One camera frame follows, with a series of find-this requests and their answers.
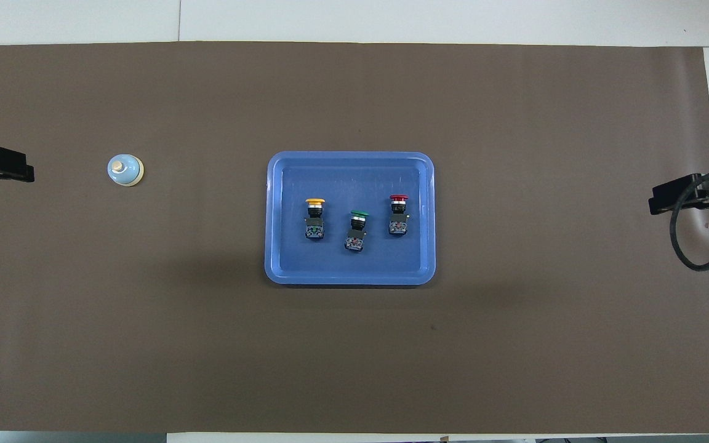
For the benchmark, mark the green mushroom push button switch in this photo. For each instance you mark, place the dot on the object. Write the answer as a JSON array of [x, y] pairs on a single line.
[[356, 237]]

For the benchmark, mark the blue plastic tray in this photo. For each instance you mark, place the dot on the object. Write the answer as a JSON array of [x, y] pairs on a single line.
[[330, 264]]

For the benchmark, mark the red mushroom push button switch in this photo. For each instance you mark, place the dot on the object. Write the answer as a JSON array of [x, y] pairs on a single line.
[[398, 221]]

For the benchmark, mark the brown table mat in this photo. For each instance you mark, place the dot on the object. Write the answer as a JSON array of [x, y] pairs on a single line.
[[207, 357]]

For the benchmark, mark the yellow mushroom push button switch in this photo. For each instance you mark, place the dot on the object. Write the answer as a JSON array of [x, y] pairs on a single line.
[[314, 224]]

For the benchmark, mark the light blue service bell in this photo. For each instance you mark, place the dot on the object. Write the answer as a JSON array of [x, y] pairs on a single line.
[[124, 170]]

